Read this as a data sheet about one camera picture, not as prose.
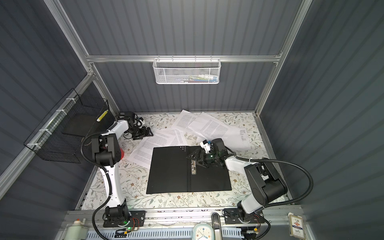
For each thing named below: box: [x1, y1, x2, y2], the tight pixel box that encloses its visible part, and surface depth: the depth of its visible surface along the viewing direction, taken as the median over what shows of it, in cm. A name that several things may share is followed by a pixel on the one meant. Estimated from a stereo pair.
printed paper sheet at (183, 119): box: [171, 109, 198, 131], surface depth 118 cm
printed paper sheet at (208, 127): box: [187, 111, 251, 150], surface depth 111 cm
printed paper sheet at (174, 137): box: [162, 128, 188, 147], surface depth 108 cm
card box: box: [287, 212, 305, 240], surface depth 72 cm
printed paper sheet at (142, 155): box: [128, 131, 174, 170], surface depth 102 cm
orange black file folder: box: [146, 145, 232, 194], surface depth 91 cm
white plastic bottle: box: [64, 218, 89, 240], surface depth 67 cm
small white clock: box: [192, 222, 215, 240], surface depth 69 cm
